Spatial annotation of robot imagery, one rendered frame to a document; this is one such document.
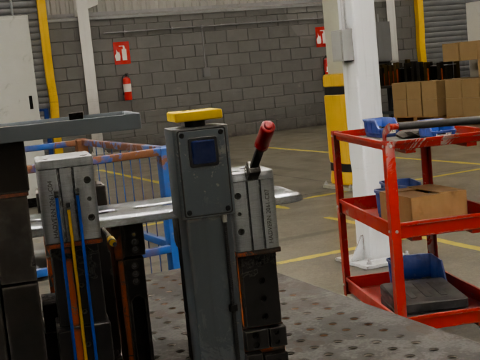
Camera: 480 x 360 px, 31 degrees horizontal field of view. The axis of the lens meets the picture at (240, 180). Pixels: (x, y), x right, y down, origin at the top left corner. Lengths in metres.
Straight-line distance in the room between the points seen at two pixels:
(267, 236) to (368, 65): 3.96
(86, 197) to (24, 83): 8.23
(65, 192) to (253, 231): 0.27
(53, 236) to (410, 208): 2.27
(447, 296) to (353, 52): 2.06
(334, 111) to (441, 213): 5.09
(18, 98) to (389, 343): 8.04
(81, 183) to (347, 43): 4.02
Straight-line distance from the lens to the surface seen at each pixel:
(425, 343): 1.60
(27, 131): 1.01
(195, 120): 1.07
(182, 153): 1.07
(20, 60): 9.44
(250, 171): 1.23
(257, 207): 1.26
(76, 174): 1.21
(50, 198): 1.21
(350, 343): 1.62
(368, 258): 5.20
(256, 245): 1.27
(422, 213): 3.36
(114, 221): 1.34
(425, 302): 3.46
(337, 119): 8.38
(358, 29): 5.17
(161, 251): 3.40
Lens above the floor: 1.20
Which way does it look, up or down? 7 degrees down
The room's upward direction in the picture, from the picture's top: 5 degrees counter-clockwise
